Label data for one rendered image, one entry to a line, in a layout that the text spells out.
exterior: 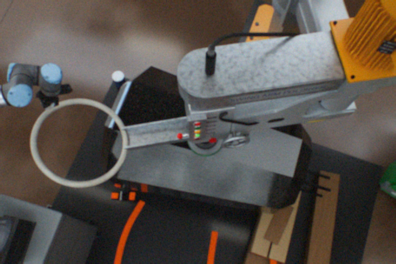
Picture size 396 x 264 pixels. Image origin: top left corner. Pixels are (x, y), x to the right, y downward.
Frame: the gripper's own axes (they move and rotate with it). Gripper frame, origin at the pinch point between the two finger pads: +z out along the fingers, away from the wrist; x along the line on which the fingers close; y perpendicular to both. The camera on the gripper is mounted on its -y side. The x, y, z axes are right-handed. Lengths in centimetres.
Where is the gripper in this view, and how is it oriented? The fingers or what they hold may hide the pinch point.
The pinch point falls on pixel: (52, 104)
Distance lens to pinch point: 216.4
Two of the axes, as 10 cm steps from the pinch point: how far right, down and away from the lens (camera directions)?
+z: -3.8, 3.5, 8.5
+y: -7.1, 4.8, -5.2
